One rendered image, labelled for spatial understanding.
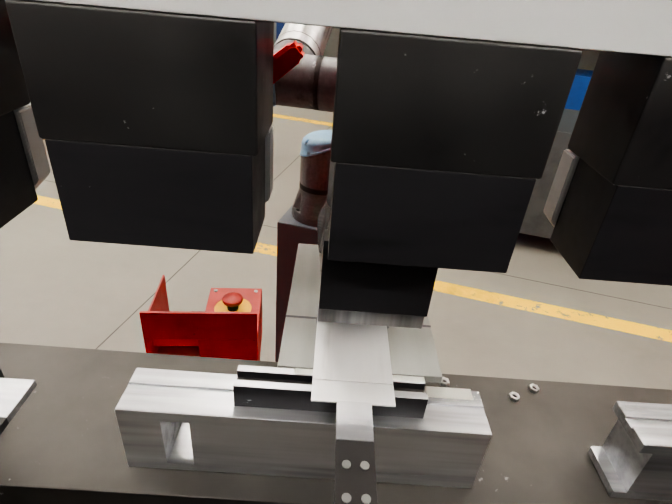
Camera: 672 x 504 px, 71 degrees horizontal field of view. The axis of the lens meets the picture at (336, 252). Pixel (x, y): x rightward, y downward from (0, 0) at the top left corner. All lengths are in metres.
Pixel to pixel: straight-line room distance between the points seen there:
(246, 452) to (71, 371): 0.30
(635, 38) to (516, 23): 0.07
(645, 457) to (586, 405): 0.15
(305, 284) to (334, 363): 0.15
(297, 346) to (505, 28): 0.38
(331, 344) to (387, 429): 0.11
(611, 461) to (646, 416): 0.08
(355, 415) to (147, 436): 0.23
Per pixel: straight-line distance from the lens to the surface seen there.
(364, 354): 0.54
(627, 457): 0.68
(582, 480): 0.68
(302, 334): 0.56
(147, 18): 0.33
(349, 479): 0.44
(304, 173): 1.23
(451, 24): 0.32
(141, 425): 0.56
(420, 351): 0.56
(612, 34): 0.35
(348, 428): 0.47
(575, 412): 0.76
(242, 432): 0.54
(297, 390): 0.50
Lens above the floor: 1.37
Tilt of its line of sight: 31 degrees down
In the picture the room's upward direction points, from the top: 5 degrees clockwise
